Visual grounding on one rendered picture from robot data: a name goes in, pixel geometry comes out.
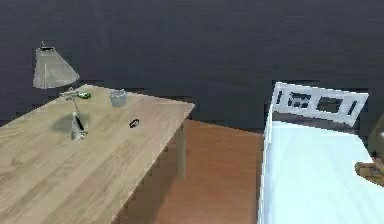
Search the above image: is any olive brown furniture piece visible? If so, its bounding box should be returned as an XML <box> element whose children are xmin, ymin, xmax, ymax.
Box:
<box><xmin>367</xmin><ymin>113</ymin><xmax>384</xmax><ymax>158</ymax></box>

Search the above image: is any grey desk lamp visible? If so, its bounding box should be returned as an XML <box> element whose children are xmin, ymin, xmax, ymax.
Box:
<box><xmin>32</xmin><ymin>40</ymin><xmax>89</xmax><ymax>141</ymax></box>

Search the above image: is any grey cup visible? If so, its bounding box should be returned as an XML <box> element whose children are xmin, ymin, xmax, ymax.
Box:
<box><xmin>109</xmin><ymin>88</ymin><xmax>128</xmax><ymax>108</ymax></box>

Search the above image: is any light wooden table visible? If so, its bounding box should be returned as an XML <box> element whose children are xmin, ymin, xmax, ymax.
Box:
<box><xmin>0</xmin><ymin>83</ymin><xmax>196</xmax><ymax>224</ymax></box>

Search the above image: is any white bed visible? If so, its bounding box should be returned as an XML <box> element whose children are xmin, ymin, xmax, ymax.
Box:
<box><xmin>256</xmin><ymin>81</ymin><xmax>384</xmax><ymax>224</ymax></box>

